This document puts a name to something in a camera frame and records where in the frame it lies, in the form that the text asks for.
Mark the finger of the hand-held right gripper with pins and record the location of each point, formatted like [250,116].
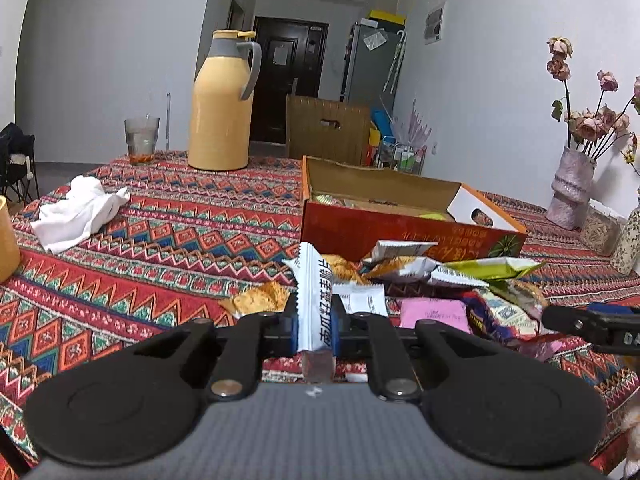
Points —
[612,309]
[565,319]

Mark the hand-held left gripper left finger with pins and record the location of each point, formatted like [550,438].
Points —
[294,332]

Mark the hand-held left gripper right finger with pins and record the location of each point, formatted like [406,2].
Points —
[338,332]

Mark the white snack bar packet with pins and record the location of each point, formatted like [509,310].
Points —
[316,300]

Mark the green snack bar packet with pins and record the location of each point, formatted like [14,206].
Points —
[495,269]

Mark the pile of assorted snack packets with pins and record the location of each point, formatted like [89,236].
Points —
[435,315]

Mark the orange cardboard box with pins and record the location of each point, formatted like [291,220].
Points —
[400,232]

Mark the heap of boxed snack packets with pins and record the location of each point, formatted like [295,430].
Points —
[330,199]

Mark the floral patterned bottle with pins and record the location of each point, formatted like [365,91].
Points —
[629,245]

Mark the clear seed container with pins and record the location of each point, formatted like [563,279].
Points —
[602,232]

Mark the pink textured vase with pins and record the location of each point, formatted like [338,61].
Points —
[570,190]

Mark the yellow flower sprig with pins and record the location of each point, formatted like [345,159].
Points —
[631,152]

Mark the red gift box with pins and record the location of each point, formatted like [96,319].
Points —
[372,156]

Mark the dried pink roses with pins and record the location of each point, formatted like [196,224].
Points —
[590,122]

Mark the brown cardboard carton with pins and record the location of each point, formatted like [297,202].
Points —
[325,140]

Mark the yellow bag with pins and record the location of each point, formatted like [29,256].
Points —
[374,137]

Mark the blue plastic container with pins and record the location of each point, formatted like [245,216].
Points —
[382,122]

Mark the lilac dried grass bundle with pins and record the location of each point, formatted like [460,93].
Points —
[412,125]

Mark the yellow thermos jug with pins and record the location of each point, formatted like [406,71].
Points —
[220,110]

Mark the dark entrance door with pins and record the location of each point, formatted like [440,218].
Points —
[280,90]

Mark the clear drinking glass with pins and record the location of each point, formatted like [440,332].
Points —
[141,140]

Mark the crumpled white cloth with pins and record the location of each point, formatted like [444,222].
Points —
[75,215]

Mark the grey refrigerator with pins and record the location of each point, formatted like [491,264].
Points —
[367,70]

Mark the white folded umbrella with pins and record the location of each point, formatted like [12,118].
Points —
[395,62]

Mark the yellow cup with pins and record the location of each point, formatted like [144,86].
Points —
[7,245]

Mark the yellow box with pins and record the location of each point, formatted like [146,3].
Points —
[387,17]

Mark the black folding chair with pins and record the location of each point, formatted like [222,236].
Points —
[15,155]

